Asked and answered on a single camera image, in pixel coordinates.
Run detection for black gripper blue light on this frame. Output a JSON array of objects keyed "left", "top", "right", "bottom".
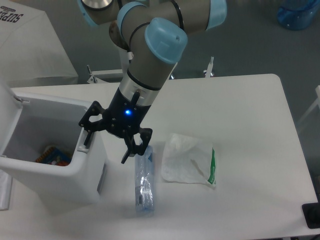
[{"left": 78, "top": 89, "right": 153, "bottom": 164}]

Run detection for white push-lid trash can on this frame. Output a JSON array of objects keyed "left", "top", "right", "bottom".
[{"left": 0, "top": 83, "right": 107, "bottom": 204}]

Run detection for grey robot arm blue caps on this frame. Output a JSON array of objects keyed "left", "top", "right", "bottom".
[{"left": 78, "top": 0, "right": 227, "bottom": 161}]

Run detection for clear plastic water bottle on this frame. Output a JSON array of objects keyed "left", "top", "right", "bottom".
[{"left": 134, "top": 145, "right": 155, "bottom": 217}]

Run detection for clear plastic bag green strip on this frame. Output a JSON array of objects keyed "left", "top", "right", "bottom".
[{"left": 161, "top": 133, "right": 217, "bottom": 188}]

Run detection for colourful snack wrapper in bin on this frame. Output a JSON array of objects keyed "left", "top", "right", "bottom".
[{"left": 34, "top": 146, "right": 71, "bottom": 167}]

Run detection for white printed cloth cover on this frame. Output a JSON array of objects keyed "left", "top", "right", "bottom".
[{"left": 0, "top": 0, "right": 78, "bottom": 88}]

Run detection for blue water jug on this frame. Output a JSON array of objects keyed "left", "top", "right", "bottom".
[{"left": 276, "top": 0, "right": 320, "bottom": 31}]

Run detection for black device at table edge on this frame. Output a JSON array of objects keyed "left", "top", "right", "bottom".
[{"left": 302, "top": 202, "right": 320, "bottom": 229}]

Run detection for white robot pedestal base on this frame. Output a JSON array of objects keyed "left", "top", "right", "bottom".
[{"left": 86, "top": 49, "right": 133, "bottom": 84}]

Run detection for white frame at right edge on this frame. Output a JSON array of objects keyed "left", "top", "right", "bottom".
[{"left": 297, "top": 85, "right": 320, "bottom": 125}]

